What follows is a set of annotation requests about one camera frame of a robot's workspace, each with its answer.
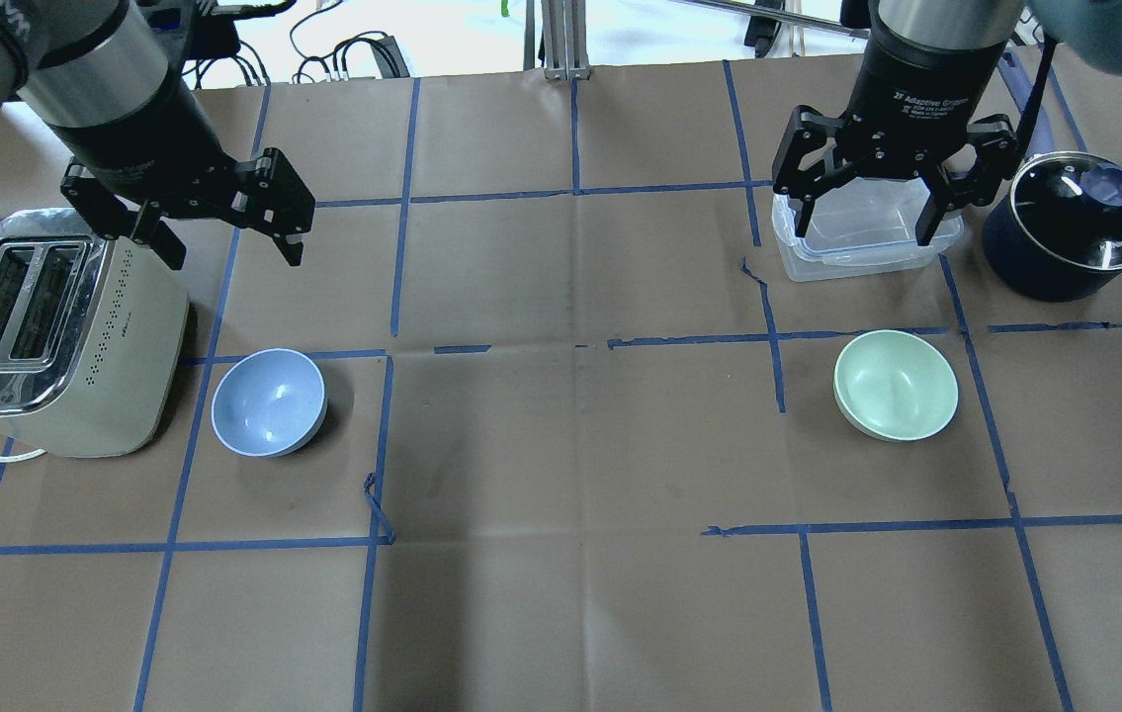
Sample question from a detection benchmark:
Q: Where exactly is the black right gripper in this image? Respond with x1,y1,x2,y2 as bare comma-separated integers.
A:
772,44,1018,247

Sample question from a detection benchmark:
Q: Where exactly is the dark blue pot with lid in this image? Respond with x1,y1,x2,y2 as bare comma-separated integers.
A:
981,150,1122,303

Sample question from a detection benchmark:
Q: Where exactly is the green bowl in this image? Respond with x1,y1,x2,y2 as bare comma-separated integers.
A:
833,329,960,443

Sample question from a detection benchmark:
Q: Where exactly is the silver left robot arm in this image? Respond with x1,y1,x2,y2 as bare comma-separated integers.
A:
0,1,315,270

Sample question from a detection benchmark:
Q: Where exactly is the clear plastic food container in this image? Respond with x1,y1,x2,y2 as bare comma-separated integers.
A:
770,177,969,283

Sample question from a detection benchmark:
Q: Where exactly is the aluminium frame post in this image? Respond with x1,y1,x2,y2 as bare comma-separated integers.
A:
523,1,591,82

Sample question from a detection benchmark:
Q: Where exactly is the blue bowl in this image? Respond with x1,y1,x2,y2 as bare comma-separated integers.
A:
210,348,327,457

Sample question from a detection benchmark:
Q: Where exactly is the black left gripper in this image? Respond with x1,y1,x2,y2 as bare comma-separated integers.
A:
59,94,316,271

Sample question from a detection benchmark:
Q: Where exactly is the cream toaster with chrome top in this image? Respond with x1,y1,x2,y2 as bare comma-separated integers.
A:
0,209,190,457

